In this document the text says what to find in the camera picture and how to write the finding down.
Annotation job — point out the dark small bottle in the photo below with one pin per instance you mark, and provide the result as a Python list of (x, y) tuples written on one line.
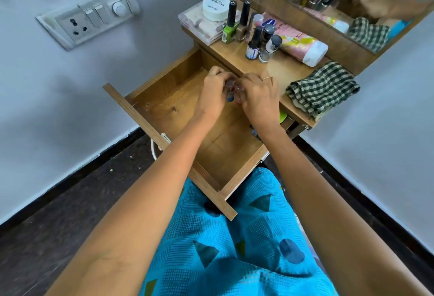
[(255, 132)]

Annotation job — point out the person's right hand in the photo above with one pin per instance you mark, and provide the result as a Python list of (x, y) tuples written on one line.
[(259, 102)]

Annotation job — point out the green nail polish bottle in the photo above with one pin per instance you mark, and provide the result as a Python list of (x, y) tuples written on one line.
[(230, 27)]

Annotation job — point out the wooden drawer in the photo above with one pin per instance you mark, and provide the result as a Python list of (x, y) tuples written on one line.
[(169, 102)]

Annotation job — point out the green round object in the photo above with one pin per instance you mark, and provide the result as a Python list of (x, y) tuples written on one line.
[(282, 116)]

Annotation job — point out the person's left forearm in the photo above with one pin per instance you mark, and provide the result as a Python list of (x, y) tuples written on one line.
[(145, 211)]

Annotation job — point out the white wall switchboard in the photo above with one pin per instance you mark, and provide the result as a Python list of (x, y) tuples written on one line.
[(88, 17)]

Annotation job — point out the green checked cloth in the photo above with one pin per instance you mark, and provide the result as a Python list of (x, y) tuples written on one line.
[(322, 90)]

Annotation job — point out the dark cap silver polish bottle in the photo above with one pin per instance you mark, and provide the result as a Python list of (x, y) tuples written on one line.
[(268, 32)]

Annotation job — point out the small blue nail polish bottle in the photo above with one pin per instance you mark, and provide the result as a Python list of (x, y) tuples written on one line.
[(230, 95)]

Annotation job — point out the person's right forearm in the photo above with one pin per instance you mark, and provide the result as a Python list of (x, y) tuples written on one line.
[(332, 217)]

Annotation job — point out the clear plastic cosmetics box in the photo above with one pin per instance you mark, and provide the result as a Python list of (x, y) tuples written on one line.
[(198, 22)]

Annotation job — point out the teal patterned dress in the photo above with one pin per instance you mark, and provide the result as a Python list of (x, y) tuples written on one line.
[(244, 248)]

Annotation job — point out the silver cap nail polish bottle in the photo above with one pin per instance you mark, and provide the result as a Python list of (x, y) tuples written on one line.
[(269, 51)]

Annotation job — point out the person's left fingers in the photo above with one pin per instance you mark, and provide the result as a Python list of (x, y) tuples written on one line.
[(220, 72)]

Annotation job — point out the person's right fingers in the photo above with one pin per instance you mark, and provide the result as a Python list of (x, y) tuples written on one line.
[(256, 78)]

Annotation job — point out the mirror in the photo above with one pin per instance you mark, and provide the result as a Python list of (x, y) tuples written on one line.
[(379, 4)]

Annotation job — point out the person's left hand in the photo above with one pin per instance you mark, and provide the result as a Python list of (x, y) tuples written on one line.
[(210, 97)]

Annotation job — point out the gold nail polish bottle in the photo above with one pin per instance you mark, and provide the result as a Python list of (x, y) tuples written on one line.
[(242, 27)]

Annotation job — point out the blue label nail polish bottle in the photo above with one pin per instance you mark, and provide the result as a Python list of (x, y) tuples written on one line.
[(253, 48)]

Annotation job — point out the wooden dressing table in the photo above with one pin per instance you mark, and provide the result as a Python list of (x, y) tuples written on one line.
[(288, 65)]

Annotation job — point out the white round jar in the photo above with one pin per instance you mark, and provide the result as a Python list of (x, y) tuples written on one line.
[(216, 7)]

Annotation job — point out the pink clear small bottle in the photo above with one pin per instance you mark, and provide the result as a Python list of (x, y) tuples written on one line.
[(255, 22)]

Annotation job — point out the small red nail polish bottle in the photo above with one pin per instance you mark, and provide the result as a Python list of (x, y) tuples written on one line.
[(238, 92)]

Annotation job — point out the pink powder bottle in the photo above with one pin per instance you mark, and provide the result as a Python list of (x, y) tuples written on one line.
[(301, 46)]

